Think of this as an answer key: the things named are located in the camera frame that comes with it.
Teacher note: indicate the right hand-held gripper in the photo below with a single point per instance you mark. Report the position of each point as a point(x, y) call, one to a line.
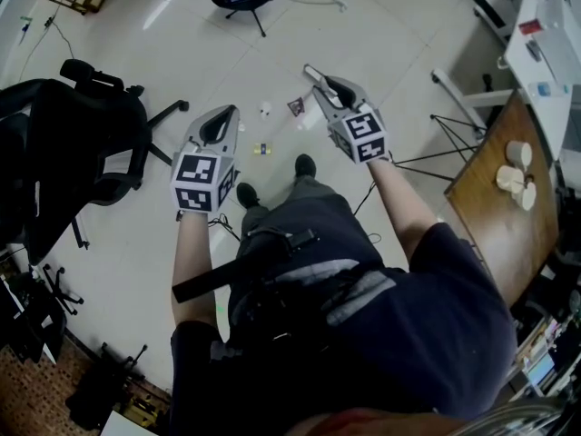
point(363, 130)

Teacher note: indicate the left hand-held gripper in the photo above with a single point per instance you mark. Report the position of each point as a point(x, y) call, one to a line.
point(195, 175)

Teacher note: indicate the small dark card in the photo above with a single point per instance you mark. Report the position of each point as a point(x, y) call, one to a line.
point(296, 106)

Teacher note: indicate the person's right forearm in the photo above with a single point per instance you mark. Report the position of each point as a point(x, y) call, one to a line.
point(399, 207)

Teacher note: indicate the person's left forearm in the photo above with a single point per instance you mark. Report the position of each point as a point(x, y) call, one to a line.
point(193, 266)

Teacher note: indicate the person's left black shoe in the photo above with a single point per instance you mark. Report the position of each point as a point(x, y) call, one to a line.
point(247, 194)

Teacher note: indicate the person's black shoe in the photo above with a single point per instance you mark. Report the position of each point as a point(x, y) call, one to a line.
point(305, 165)
point(247, 194)

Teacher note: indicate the person's right black shoe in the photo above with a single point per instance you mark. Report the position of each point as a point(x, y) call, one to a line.
point(305, 165)

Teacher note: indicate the black mesh office chair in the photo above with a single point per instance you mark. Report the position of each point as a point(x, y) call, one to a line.
point(68, 152)

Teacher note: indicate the white desk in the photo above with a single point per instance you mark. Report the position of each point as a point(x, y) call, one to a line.
point(515, 57)

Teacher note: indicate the white paper cup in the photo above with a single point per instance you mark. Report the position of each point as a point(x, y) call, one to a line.
point(518, 152)
point(508, 177)
point(526, 195)

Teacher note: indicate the black chest harness pack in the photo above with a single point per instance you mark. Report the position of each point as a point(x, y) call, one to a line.
point(281, 307)

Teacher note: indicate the small grey device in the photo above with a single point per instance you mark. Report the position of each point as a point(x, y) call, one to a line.
point(534, 50)

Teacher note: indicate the brown wooden table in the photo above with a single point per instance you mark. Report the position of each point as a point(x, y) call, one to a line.
point(499, 225)

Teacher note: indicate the clear water bottle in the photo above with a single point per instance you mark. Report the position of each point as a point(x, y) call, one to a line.
point(547, 90)

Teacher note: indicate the black folded tripod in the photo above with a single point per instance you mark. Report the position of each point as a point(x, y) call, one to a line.
point(119, 365)

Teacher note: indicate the person's navy shirt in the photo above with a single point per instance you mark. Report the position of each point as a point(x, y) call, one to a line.
point(431, 334)

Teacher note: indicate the black metal equipment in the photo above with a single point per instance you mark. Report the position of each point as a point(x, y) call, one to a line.
point(569, 234)

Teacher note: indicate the yellow tool case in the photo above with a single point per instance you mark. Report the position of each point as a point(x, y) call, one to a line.
point(140, 409)

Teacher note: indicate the person's face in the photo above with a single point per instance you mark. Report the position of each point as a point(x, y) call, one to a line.
point(372, 425)

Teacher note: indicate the white shelving unit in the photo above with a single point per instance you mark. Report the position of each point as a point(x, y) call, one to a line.
point(540, 366)

